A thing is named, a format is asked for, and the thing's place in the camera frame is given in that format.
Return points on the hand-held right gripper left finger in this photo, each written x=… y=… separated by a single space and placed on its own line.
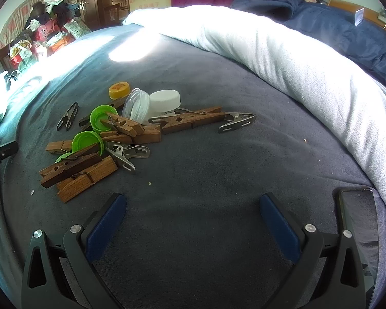
x=106 y=225

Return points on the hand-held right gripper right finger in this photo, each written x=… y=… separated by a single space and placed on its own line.
x=280 y=228

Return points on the green bottle cap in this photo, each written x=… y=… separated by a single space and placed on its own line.
x=85 y=141
x=98 y=119
x=61 y=158

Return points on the dark metal clip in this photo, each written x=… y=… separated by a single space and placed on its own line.
x=73 y=107

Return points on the clear plastic lid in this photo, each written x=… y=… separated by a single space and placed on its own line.
x=136 y=104

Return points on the yellow bottle cap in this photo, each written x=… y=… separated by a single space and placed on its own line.
x=119 y=89

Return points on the white bottle cap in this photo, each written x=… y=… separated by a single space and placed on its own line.
x=164 y=99

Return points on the black smartphone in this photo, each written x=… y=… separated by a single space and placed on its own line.
x=357 y=219

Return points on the grey bed sheet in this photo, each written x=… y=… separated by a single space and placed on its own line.
x=196 y=167

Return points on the heap of bags and packages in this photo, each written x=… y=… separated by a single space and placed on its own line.
x=41 y=29

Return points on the brown wooden door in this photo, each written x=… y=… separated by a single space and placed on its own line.
x=87 y=3

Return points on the white duvet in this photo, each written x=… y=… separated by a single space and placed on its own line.
x=276 y=54

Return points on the dark navy jacket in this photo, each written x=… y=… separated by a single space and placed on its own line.
x=325 y=19

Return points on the wooden headboard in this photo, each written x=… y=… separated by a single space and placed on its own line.
x=373 y=16

